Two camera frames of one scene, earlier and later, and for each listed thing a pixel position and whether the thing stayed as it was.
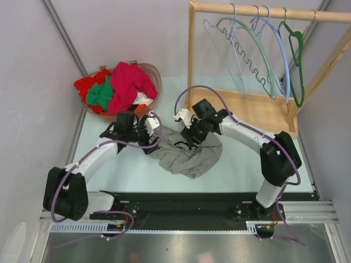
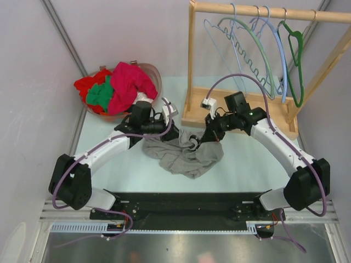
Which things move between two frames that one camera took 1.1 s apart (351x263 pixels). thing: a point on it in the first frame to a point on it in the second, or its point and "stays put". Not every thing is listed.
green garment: (101, 95) stays put
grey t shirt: (176, 155) stays put
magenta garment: (128, 81) stays put
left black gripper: (146, 142) to (173, 133)
